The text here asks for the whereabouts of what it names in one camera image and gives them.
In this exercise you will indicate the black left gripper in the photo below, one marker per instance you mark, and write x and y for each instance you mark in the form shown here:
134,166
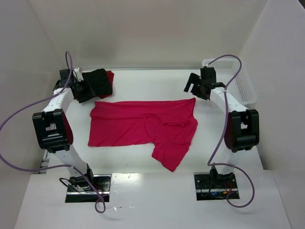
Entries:
84,94

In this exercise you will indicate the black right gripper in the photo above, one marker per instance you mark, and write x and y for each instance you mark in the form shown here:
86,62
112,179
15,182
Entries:
197,86

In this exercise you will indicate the pink t shirt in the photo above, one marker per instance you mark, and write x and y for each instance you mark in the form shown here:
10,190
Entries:
169,125

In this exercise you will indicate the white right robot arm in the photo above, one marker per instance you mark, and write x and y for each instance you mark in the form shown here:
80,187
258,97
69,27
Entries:
241,126

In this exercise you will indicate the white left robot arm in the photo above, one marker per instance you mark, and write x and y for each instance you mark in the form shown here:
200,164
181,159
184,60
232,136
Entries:
52,128

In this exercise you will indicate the black folded t shirt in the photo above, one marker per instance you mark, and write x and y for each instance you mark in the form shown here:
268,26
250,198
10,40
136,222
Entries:
92,79

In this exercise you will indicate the white plastic basket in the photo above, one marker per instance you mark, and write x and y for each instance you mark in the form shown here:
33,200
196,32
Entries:
228,69

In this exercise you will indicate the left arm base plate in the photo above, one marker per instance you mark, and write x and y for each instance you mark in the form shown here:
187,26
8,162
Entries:
77,194

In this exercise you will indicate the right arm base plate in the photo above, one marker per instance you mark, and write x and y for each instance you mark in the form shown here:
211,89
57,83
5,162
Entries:
206,189

